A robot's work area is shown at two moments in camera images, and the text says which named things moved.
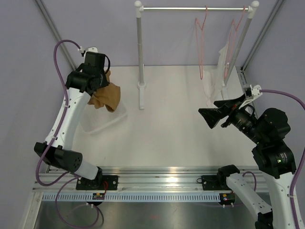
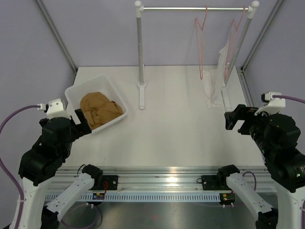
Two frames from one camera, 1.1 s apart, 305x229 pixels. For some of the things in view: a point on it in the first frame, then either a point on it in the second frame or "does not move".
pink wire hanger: (202, 28) does not move
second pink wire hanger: (234, 33) does not move
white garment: (213, 80) does not move
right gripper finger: (212, 115) -> (238, 114)
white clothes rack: (140, 9) does not move
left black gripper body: (103, 81) -> (76, 132)
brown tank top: (108, 95) -> (98, 109)
